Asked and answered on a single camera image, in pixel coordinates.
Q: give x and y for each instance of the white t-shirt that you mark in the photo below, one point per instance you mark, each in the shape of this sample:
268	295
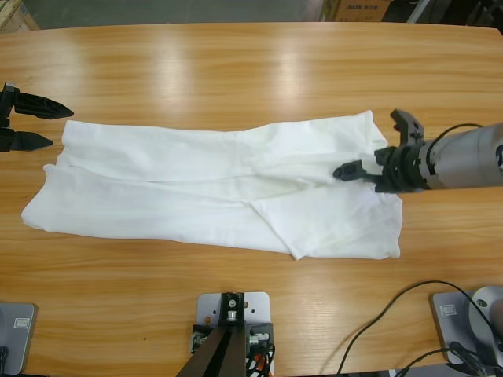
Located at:
177	188

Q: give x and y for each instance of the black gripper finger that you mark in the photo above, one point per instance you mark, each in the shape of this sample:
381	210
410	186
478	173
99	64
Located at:
31	142
43	107
351	172
401	188

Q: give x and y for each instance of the black side bracket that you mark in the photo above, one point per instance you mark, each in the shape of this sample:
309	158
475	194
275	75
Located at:
200	334
265	330

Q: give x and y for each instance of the black post clamp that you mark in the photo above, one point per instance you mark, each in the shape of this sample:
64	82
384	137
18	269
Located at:
237	318

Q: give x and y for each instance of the wooden crate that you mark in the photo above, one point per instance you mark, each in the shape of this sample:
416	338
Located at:
15	13

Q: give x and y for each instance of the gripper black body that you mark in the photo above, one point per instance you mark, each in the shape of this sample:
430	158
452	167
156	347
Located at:
6	106
408	165

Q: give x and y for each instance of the cardboard box with AUX print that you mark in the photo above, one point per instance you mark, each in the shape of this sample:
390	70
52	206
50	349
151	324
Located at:
361	9

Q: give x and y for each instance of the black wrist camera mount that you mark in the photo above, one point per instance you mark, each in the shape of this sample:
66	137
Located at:
408	123

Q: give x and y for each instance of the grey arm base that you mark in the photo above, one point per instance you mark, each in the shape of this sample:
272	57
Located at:
452	330
19	345

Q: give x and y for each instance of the grey metal frame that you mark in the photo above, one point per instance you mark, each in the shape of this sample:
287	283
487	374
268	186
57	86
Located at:
418	12

